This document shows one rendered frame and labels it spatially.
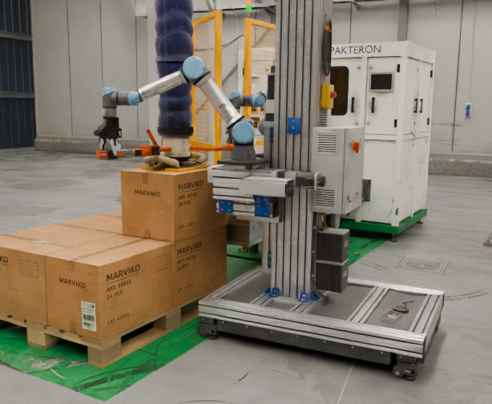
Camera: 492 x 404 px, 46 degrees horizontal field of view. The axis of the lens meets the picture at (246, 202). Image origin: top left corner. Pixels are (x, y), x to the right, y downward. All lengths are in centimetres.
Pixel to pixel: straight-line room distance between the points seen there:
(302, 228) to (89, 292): 122
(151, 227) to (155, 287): 38
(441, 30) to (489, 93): 155
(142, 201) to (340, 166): 120
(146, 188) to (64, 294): 78
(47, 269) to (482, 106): 1017
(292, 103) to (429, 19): 937
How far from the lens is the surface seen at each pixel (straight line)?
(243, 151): 319
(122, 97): 315
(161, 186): 339
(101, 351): 312
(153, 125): 514
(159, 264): 333
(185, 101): 356
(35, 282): 336
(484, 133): 1226
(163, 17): 359
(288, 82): 327
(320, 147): 316
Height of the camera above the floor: 134
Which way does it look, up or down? 10 degrees down
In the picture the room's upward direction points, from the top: 1 degrees clockwise
